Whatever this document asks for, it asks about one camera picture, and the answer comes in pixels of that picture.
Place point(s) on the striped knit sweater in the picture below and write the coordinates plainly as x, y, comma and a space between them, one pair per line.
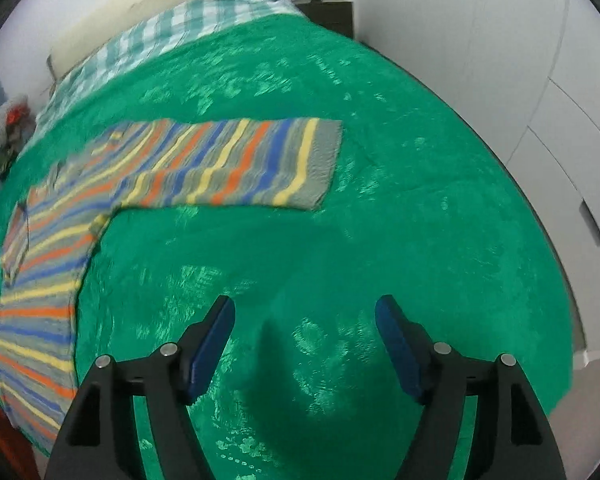
53, 231

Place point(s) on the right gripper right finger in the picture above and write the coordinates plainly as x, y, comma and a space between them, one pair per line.
512, 437

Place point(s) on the green floral bedspread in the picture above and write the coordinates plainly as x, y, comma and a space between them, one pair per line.
419, 208

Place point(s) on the dark wooden nightstand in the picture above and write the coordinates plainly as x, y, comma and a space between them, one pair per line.
334, 15

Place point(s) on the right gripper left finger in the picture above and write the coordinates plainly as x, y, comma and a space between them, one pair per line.
98, 438

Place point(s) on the teal plaid sheet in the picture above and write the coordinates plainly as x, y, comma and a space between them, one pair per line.
185, 23

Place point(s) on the white wardrobe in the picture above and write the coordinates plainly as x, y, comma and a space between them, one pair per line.
525, 75

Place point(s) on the cream padded headboard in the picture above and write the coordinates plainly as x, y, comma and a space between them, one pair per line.
92, 32

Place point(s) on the orange fuzzy blanket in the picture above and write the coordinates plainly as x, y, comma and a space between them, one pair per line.
16, 454

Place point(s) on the pile of clothes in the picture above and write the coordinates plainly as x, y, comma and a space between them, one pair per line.
17, 124

